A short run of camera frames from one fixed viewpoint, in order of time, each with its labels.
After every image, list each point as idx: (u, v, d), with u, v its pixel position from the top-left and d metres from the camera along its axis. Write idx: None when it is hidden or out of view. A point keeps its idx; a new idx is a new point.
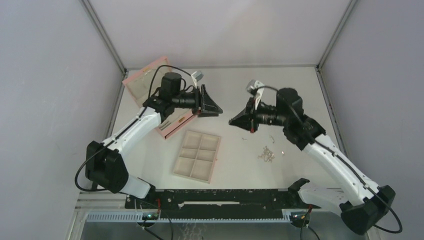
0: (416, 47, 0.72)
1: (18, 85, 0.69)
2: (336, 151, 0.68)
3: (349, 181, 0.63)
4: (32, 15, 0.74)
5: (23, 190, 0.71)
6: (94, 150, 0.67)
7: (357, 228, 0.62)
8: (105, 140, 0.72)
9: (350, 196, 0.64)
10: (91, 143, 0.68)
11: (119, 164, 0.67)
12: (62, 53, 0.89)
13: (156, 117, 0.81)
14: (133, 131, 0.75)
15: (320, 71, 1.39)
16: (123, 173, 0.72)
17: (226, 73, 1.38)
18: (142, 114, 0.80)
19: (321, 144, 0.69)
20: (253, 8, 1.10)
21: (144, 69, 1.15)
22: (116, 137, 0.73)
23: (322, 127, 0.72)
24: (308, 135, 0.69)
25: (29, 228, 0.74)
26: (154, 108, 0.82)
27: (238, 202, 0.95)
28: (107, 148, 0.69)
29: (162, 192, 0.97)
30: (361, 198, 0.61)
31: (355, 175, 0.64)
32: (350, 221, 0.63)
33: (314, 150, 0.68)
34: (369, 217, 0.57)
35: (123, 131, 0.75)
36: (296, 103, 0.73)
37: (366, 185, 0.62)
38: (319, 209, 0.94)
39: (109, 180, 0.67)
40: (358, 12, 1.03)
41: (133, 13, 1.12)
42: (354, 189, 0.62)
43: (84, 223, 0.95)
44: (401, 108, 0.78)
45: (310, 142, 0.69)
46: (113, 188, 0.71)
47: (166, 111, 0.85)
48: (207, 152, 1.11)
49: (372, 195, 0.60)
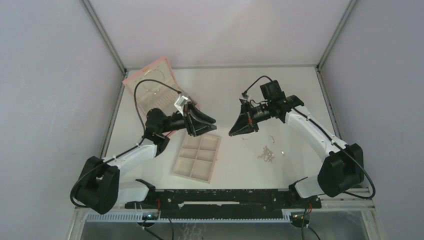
0: (416, 47, 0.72)
1: (18, 86, 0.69)
2: (310, 116, 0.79)
3: (319, 139, 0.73)
4: (32, 15, 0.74)
5: (24, 189, 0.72)
6: (92, 165, 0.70)
7: (331, 190, 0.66)
8: (105, 157, 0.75)
9: (320, 153, 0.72)
10: (91, 157, 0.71)
11: (114, 182, 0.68)
12: (62, 54, 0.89)
13: (153, 148, 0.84)
14: (132, 154, 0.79)
15: (320, 71, 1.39)
16: (114, 194, 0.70)
17: (226, 73, 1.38)
18: (142, 142, 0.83)
19: (298, 111, 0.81)
20: (253, 8, 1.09)
21: (144, 69, 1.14)
22: (117, 156, 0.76)
23: (301, 101, 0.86)
24: (288, 105, 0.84)
25: (29, 228, 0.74)
26: (152, 140, 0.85)
27: (238, 201, 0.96)
28: (105, 164, 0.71)
29: (162, 192, 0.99)
30: (328, 151, 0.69)
31: (325, 134, 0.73)
32: (326, 185, 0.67)
33: (291, 116, 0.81)
34: (334, 169, 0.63)
35: (123, 153, 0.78)
36: (272, 82, 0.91)
37: (332, 141, 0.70)
38: (319, 209, 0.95)
39: (99, 198, 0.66)
40: (358, 12, 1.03)
41: (133, 13, 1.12)
42: (322, 145, 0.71)
43: (84, 223, 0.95)
44: (401, 108, 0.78)
45: (289, 111, 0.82)
46: (101, 209, 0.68)
47: (162, 146, 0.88)
48: (207, 152, 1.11)
49: (339, 150, 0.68)
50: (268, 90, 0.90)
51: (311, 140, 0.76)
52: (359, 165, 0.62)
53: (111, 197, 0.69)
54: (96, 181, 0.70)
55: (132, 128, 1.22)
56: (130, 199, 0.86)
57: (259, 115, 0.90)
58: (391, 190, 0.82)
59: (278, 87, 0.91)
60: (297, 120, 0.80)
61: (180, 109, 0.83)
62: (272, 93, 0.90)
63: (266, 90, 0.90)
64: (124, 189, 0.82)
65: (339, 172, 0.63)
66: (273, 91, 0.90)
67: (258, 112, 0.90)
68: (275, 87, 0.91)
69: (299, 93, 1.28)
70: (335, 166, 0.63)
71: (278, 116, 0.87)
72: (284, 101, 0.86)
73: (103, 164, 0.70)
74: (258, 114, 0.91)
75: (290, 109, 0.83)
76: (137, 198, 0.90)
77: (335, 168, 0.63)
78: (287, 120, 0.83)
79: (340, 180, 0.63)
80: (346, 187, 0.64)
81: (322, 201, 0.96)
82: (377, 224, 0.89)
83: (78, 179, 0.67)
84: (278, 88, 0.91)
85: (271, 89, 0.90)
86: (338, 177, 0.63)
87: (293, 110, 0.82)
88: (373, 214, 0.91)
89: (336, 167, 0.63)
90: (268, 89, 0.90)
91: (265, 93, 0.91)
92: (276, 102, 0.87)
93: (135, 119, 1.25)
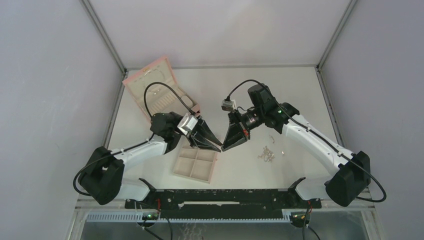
0: (417, 47, 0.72)
1: (18, 86, 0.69)
2: (309, 127, 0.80)
3: (325, 151, 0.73)
4: (32, 16, 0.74)
5: (24, 189, 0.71)
6: (100, 155, 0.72)
7: (342, 201, 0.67)
8: (113, 149, 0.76)
9: (327, 165, 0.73)
10: (100, 148, 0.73)
11: (118, 175, 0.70)
12: (61, 54, 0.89)
13: (162, 145, 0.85)
14: (140, 150, 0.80)
15: (320, 71, 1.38)
16: (116, 187, 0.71)
17: (226, 73, 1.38)
18: (152, 139, 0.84)
19: (296, 122, 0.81)
20: (252, 8, 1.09)
21: (144, 69, 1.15)
22: (125, 149, 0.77)
23: (295, 108, 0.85)
24: (284, 117, 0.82)
25: (29, 228, 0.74)
26: (164, 138, 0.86)
27: (238, 201, 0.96)
28: (111, 156, 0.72)
29: (162, 192, 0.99)
30: (336, 165, 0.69)
31: (330, 146, 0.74)
32: (336, 197, 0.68)
33: (289, 128, 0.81)
34: (346, 182, 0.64)
35: (132, 147, 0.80)
36: (264, 88, 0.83)
37: (339, 152, 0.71)
38: (319, 209, 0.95)
39: (101, 189, 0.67)
40: (358, 12, 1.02)
41: (133, 13, 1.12)
42: (329, 157, 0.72)
43: (84, 223, 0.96)
44: (401, 108, 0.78)
45: (285, 123, 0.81)
46: (102, 200, 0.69)
47: (172, 145, 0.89)
48: (207, 152, 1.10)
49: (347, 162, 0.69)
50: (260, 97, 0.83)
51: (316, 152, 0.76)
52: (367, 172, 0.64)
53: (113, 190, 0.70)
54: (101, 172, 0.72)
55: (132, 128, 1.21)
56: (130, 196, 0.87)
57: (251, 123, 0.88)
58: (391, 191, 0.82)
59: (269, 92, 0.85)
60: (297, 132, 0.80)
61: (184, 131, 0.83)
62: (263, 101, 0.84)
63: (257, 97, 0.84)
64: (125, 185, 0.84)
65: (350, 184, 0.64)
66: (265, 98, 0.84)
67: (249, 120, 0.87)
68: (267, 92, 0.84)
69: (299, 93, 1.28)
70: (347, 179, 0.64)
71: (273, 127, 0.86)
72: (278, 110, 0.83)
73: (110, 155, 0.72)
74: (250, 122, 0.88)
75: (288, 120, 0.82)
76: (136, 197, 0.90)
77: (347, 181, 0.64)
78: (285, 131, 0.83)
79: (350, 191, 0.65)
80: (355, 195, 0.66)
81: (322, 201, 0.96)
82: (377, 225, 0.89)
83: (85, 166, 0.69)
84: (269, 92, 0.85)
85: (263, 96, 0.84)
86: (350, 189, 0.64)
87: (291, 120, 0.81)
88: (373, 214, 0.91)
89: (348, 180, 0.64)
90: (259, 96, 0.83)
91: (255, 100, 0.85)
92: (271, 113, 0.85)
93: (135, 119, 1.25)
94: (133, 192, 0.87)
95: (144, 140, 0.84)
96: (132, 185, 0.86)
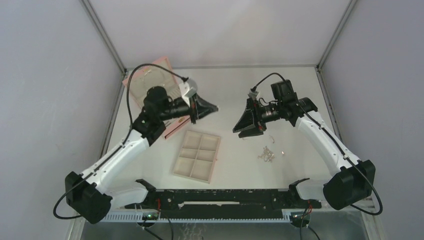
0: (416, 47, 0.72)
1: (18, 85, 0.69)
2: (323, 125, 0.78)
3: (331, 152, 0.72)
4: (31, 16, 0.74)
5: (24, 189, 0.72)
6: (72, 184, 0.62)
7: (336, 204, 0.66)
8: (84, 171, 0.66)
9: (330, 164, 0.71)
10: (68, 176, 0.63)
11: (98, 197, 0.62)
12: (61, 54, 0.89)
13: (141, 142, 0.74)
14: (115, 160, 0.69)
15: (320, 71, 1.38)
16: (104, 204, 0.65)
17: (226, 73, 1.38)
18: (127, 140, 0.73)
19: (311, 118, 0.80)
20: (252, 8, 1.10)
21: (144, 68, 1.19)
22: (96, 168, 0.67)
23: (314, 104, 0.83)
24: (300, 110, 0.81)
25: (29, 228, 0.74)
26: (140, 132, 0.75)
27: (238, 201, 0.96)
28: (85, 182, 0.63)
29: (162, 192, 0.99)
30: (339, 166, 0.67)
31: (338, 148, 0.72)
32: (332, 198, 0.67)
33: (303, 122, 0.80)
34: (344, 185, 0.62)
35: (104, 161, 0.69)
36: (285, 82, 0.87)
37: (345, 155, 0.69)
38: (319, 209, 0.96)
39: (89, 213, 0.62)
40: (358, 12, 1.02)
41: (133, 13, 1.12)
42: (333, 158, 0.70)
43: (84, 223, 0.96)
44: (401, 109, 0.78)
45: (301, 116, 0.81)
46: (97, 218, 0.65)
47: (155, 134, 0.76)
48: (207, 152, 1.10)
49: (350, 166, 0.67)
50: (280, 90, 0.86)
51: (322, 150, 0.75)
52: (369, 183, 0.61)
53: (103, 207, 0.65)
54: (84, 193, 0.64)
55: None
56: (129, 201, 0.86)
57: (267, 115, 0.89)
58: (391, 191, 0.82)
59: (290, 87, 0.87)
60: (309, 127, 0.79)
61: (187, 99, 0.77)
62: (283, 94, 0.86)
63: (277, 90, 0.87)
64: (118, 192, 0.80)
65: (348, 188, 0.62)
66: (285, 92, 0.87)
67: (266, 112, 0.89)
68: (288, 87, 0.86)
69: (299, 92, 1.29)
70: (346, 182, 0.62)
71: (288, 119, 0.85)
72: (297, 104, 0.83)
73: (82, 182, 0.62)
74: (266, 115, 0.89)
75: (303, 115, 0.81)
76: (135, 200, 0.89)
77: (345, 184, 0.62)
78: (298, 124, 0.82)
79: (348, 195, 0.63)
80: (352, 202, 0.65)
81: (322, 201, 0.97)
82: (376, 225, 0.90)
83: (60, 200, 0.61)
84: (291, 87, 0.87)
85: (283, 89, 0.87)
86: (346, 192, 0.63)
87: (305, 115, 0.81)
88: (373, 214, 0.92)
89: (347, 182, 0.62)
90: (280, 90, 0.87)
91: (276, 93, 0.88)
92: (288, 104, 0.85)
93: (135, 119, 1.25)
94: (130, 198, 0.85)
95: (117, 144, 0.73)
96: (127, 192, 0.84)
